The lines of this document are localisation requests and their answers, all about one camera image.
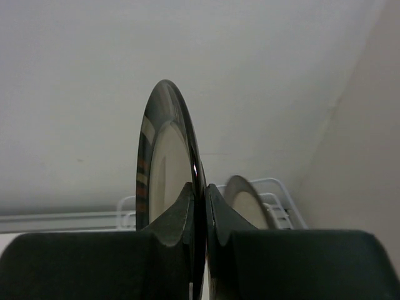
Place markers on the dark patterned rim plate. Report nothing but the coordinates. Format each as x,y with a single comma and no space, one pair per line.
168,175

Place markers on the white wire dish rack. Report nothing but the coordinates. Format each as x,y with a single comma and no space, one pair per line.
273,193

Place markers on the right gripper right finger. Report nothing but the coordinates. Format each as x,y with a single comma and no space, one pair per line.
245,262

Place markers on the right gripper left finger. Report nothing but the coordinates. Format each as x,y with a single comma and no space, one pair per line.
70,265

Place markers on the grey rim plate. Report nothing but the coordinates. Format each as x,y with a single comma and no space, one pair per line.
241,195

